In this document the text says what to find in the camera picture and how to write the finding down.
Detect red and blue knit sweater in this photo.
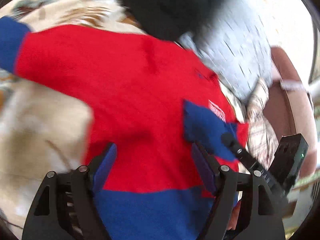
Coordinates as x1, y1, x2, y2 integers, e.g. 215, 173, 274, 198
1, 17, 248, 239

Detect pink patterned pillow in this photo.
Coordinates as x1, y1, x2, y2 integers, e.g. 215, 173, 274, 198
226, 78, 279, 170

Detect cream leaf-print fleece blanket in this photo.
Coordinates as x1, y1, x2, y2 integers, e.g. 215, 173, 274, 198
1, 0, 139, 238

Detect grey quilted bedspread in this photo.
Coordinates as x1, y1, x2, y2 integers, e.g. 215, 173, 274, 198
179, 0, 272, 103

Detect black garment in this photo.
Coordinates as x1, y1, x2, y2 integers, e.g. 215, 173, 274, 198
123, 0, 222, 41

